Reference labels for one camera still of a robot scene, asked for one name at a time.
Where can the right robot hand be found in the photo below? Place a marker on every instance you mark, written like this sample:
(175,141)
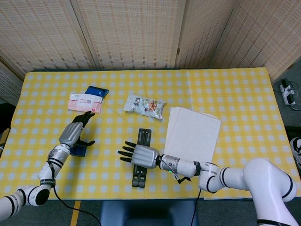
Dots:
(144,156)

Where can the blue toy building brick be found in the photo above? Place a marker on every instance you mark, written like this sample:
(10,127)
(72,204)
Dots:
(78,152)

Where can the brass screen hinge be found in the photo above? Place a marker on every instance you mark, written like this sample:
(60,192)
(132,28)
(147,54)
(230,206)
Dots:
(178,51)

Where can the black folding laptop stand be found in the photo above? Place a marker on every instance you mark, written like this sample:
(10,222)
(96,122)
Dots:
(144,136)

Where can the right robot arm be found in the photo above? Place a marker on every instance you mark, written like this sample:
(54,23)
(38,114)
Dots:
(263,179)

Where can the stack of lined paper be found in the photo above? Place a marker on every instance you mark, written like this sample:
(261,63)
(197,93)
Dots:
(192,134)

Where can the white power strip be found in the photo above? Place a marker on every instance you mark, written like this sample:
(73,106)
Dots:
(287,94)

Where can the yellow checked tablecloth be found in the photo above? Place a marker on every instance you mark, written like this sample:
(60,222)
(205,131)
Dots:
(247,117)

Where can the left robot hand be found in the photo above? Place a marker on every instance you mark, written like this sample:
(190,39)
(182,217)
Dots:
(70,134)

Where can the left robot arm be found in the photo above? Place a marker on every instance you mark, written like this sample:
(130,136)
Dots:
(44,174)

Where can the brown wooden piece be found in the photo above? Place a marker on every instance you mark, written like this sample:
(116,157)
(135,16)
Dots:
(4,139)

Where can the pink wet wipes pack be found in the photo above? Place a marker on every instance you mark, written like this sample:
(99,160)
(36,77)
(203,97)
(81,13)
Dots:
(84,103)

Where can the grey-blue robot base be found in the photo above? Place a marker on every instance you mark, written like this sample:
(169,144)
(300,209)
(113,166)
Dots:
(145,214)

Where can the woven folding screen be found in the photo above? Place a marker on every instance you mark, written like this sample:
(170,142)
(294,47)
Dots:
(131,33)

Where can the white snack bag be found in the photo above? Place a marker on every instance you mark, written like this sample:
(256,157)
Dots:
(143,106)

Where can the black and white sneaker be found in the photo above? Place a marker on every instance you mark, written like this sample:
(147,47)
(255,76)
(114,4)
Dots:
(296,150)

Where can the blue plastic packet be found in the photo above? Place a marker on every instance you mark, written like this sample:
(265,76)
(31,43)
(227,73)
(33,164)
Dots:
(96,90)

